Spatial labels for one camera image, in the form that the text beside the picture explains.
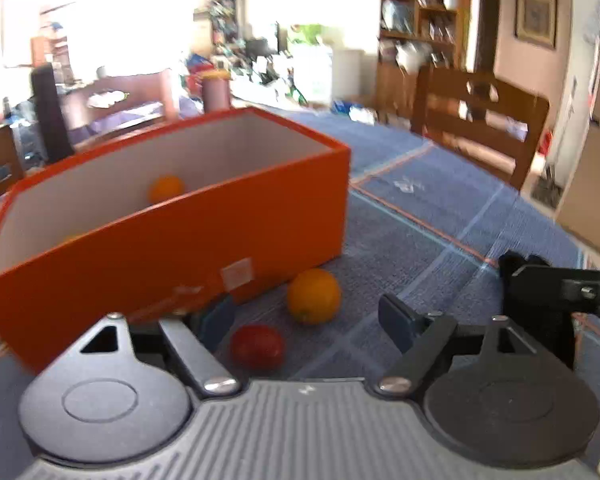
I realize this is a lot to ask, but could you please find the red tomato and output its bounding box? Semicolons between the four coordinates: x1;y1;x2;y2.
230;325;286;372

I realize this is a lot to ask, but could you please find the orange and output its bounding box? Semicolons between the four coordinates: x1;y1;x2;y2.
147;174;186;205
286;269;341;326

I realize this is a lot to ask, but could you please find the blue plaid tablecloth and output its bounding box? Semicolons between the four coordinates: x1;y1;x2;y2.
0;109;600;480

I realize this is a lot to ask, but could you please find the wooden chair right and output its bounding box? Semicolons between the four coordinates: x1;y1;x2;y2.
411;64;550;191

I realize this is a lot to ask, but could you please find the orange cardboard box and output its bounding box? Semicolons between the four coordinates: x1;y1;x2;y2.
0;108;351;370

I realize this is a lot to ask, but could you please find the black cylinder speaker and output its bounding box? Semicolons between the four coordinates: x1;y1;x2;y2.
31;64;74;164

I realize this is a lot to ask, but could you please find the wooden chair far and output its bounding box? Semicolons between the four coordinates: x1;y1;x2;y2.
60;70;180;139

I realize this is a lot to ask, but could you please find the pink cup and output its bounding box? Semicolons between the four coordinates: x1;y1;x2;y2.
200;70;230;113

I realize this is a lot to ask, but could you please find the wooden bookshelf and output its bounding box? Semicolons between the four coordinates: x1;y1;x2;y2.
375;0;471;118

